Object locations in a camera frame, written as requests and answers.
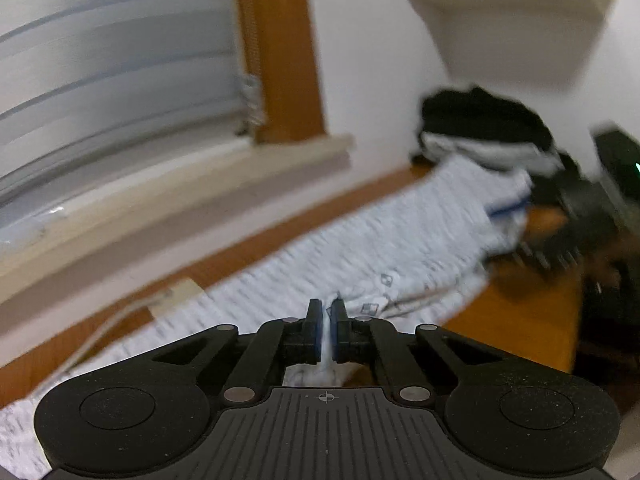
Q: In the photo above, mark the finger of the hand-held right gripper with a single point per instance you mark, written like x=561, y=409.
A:
x=550, y=192
x=555, y=250

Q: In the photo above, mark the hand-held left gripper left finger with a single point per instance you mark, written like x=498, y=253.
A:
x=315, y=332

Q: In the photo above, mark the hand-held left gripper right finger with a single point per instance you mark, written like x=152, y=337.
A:
x=342, y=332

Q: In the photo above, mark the white patterned garment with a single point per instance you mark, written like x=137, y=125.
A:
x=350, y=250

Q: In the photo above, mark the white grey folded garment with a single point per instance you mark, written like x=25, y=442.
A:
x=475, y=152

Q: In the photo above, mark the black bag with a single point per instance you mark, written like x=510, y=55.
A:
x=610, y=320

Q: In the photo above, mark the black folded garment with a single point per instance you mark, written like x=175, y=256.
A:
x=480, y=115

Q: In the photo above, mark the beige cardboard piece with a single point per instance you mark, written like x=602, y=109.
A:
x=177, y=297

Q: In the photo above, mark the beige window sill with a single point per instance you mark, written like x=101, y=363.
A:
x=175, y=200

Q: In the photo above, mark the grey window blind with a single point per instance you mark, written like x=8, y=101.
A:
x=115, y=70

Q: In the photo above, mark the cream wall shelf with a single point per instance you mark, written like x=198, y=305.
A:
x=510, y=25

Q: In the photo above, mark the wooden window frame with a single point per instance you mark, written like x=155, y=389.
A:
x=285, y=60

